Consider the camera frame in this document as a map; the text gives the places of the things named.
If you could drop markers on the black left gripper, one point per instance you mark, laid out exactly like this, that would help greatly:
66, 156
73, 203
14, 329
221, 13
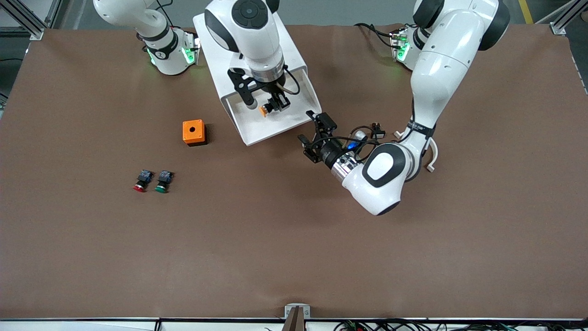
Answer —
328, 150

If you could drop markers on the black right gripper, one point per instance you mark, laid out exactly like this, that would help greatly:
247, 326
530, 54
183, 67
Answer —
277, 92

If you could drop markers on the yellow push button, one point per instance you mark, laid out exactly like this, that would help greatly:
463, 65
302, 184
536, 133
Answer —
263, 111

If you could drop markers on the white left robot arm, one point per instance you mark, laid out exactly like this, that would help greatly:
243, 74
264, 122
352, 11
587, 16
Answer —
432, 69

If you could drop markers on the green push button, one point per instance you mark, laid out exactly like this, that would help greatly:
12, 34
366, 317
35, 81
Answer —
164, 178

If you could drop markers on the red push button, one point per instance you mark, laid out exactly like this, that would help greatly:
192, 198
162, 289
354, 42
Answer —
143, 178

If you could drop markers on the brown table mat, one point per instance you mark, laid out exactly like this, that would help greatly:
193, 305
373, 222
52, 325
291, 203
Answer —
294, 230

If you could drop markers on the white semicircular pipe clamp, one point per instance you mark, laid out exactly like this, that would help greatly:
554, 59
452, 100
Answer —
434, 156

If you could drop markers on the small black switch part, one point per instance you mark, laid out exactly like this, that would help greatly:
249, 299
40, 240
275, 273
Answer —
377, 131

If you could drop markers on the orange button enclosure box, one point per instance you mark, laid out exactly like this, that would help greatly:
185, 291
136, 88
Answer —
193, 131

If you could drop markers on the grey metal edge bracket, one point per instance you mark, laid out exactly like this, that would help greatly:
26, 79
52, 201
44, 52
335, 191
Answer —
288, 310

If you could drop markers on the brown wedge post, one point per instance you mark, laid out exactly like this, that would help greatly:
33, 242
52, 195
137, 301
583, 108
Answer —
294, 324

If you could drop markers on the aluminium frame profile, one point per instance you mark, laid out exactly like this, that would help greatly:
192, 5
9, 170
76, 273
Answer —
558, 28
36, 33

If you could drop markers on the white table edge rail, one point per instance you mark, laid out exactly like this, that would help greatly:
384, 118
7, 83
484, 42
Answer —
92, 325

